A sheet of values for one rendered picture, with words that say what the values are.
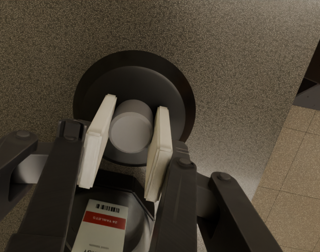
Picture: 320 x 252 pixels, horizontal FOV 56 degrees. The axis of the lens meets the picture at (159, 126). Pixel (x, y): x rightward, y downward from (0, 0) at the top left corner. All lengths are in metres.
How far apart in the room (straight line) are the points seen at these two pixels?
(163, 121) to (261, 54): 0.14
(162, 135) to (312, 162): 1.41
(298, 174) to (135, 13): 1.36
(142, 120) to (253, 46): 0.14
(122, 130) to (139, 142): 0.01
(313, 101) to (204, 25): 1.16
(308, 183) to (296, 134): 0.26
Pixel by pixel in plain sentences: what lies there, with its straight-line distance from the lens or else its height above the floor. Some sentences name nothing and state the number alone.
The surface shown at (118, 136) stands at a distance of 0.19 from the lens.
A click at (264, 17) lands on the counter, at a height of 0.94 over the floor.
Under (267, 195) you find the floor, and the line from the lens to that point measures 1.56.
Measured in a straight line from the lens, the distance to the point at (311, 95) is 1.40.
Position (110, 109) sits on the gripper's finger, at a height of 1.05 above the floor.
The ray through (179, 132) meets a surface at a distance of 0.22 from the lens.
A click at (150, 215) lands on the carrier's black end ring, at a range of 0.31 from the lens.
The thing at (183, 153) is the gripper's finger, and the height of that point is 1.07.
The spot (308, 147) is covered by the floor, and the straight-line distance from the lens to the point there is 1.51.
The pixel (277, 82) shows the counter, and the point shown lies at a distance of 0.30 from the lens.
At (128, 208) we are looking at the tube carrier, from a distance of 0.28.
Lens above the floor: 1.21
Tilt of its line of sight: 69 degrees down
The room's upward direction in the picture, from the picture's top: 177 degrees clockwise
